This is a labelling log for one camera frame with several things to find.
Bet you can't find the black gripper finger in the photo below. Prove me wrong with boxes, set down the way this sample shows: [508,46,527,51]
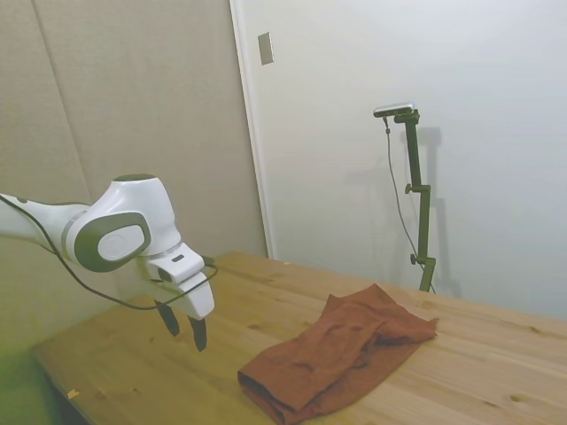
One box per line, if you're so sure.
[153,299,182,337]
[185,314,209,353]

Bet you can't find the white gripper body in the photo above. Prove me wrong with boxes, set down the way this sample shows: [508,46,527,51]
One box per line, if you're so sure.
[147,245,217,321]

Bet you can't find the rust brown shorts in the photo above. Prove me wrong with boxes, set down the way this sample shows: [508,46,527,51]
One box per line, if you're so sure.
[237,282,440,425]

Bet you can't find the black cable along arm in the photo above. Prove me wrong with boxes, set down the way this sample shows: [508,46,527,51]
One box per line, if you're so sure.
[0,193,220,310]

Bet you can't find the white door frame trim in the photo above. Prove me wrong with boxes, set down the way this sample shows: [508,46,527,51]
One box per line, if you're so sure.
[229,0,278,260]

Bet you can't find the dark green camera stand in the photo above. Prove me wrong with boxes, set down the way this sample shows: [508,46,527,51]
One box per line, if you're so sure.
[392,110,438,293]

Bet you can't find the grey wall switch plate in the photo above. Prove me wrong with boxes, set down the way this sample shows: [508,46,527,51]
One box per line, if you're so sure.
[257,31,276,67]

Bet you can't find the grey exterior camera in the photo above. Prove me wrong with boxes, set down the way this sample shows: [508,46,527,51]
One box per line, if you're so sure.
[373,102,416,119]

